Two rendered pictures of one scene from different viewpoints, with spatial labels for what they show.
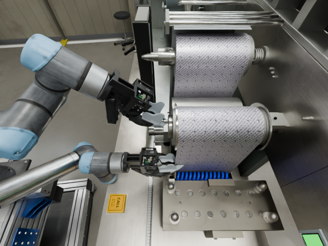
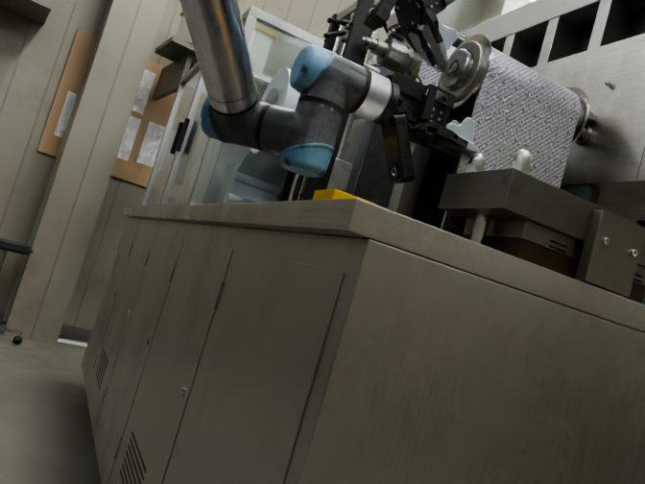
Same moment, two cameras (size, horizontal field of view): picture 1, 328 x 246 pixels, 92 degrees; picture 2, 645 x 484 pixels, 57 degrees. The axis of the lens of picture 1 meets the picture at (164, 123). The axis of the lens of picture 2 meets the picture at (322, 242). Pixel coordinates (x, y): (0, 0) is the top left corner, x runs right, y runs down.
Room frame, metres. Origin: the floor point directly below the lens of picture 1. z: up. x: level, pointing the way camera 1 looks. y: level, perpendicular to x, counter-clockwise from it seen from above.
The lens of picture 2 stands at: (-0.65, 0.55, 0.79)
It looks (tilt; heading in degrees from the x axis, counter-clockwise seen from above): 4 degrees up; 336
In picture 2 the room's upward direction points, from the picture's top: 16 degrees clockwise
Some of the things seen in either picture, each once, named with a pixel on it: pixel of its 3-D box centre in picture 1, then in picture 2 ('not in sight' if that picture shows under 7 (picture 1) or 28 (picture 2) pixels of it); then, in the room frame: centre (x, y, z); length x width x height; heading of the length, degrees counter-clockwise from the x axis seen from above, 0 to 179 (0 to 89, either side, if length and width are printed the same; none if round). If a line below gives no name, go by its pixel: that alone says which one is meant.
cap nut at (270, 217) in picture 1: (272, 216); not in sight; (0.06, -0.36, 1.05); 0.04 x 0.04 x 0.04
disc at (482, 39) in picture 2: (174, 126); (463, 72); (0.28, -0.03, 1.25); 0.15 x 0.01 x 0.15; 0
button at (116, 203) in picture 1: (116, 203); (343, 205); (0.12, 0.20, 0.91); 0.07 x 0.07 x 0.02; 0
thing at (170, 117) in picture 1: (171, 126); (458, 69); (0.28, -0.02, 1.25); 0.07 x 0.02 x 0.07; 0
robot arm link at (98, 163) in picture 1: (97, 163); (328, 80); (0.22, 0.24, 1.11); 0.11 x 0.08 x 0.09; 90
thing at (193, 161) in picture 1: (207, 162); (514, 161); (0.22, -0.16, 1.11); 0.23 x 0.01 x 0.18; 90
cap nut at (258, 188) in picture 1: (261, 186); not in sight; (0.15, -0.36, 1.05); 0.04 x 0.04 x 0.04
